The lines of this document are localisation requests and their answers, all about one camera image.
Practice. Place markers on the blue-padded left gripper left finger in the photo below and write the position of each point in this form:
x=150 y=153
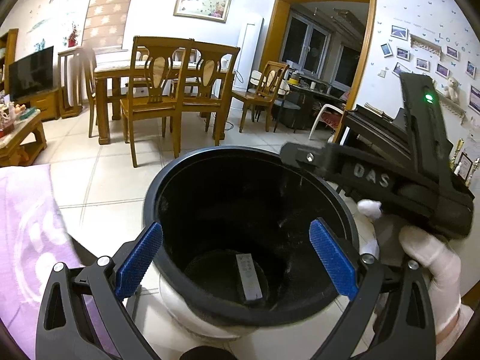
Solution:
x=64 y=327

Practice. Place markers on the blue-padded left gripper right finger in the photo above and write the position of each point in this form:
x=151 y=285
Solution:
x=406 y=330

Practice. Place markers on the black round trash bin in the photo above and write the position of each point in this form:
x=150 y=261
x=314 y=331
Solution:
x=215 y=203

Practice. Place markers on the cream sleeve right forearm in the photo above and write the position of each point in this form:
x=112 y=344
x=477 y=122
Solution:
x=453 y=331

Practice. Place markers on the dark desk in back room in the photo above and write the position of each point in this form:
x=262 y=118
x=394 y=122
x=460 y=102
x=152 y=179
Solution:
x=300 y=106

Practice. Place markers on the white-gloved right hand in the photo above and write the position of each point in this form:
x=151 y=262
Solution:
x=445 y=268

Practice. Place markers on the black upright piano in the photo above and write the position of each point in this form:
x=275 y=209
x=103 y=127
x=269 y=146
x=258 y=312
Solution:
x=377 y=135

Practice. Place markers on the pink purple sofa cloth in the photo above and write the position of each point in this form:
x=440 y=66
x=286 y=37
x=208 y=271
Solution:
x=33 y=239

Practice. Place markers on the white teddy bear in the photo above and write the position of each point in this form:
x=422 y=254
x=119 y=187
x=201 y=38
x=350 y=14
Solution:
x=450 y=91

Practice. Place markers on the white plastic chair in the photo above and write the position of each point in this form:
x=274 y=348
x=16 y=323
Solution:
x=328 y=114

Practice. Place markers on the white remote-like strip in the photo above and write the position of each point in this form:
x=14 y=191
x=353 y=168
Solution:
x=249 y=280

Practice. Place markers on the wooden coffee table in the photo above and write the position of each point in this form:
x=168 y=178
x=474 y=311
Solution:
x=23 y=145

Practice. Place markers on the wooden chair near doorway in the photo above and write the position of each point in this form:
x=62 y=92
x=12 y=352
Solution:
x=266 y=92

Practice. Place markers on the wooden tv cabinet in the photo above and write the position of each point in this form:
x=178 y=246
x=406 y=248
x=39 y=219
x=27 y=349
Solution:
x=45 y=101

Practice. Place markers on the white standing air conditioner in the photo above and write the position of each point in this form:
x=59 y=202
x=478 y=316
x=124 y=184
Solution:
x=247 y=43

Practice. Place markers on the wooden dining table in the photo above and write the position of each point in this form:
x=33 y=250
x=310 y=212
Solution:
x=107 y=80

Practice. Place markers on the black flat television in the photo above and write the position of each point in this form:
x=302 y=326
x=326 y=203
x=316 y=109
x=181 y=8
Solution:
x=31 y=74

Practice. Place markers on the front right wooden chair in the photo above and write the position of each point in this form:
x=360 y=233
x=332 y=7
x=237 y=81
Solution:
x=205 y=82

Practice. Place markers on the far left wooden chair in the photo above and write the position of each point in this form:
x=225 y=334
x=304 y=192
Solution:
x=89 y=64

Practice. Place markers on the front left wooden chair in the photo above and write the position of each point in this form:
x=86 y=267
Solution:
x=156 y=86

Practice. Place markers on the brown patterned window blind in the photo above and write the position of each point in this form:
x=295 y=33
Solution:
x=104 y=26

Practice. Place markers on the framed floral picture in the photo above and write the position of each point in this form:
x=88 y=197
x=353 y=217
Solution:
x=212 y=10

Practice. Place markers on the orange wooden door frame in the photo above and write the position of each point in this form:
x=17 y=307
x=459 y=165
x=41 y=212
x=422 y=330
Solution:
x=324 y=42

